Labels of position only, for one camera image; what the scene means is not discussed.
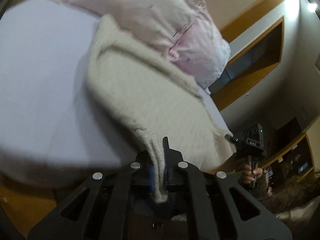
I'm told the wooden wall shelf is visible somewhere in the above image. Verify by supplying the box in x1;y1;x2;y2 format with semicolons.
211;0;300;111

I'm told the person's right hand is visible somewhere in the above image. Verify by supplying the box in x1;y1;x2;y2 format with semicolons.
240;164;263;184

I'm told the cream cable-knit sweater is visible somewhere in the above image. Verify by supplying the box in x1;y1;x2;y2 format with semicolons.
87;15;236;203

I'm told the lavender bed sheet mattress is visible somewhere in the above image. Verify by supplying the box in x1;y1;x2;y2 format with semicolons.
1;0;228;187

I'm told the pink floral pillow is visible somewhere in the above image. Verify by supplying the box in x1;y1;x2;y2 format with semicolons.
169;18;231;90
52;0;202;55

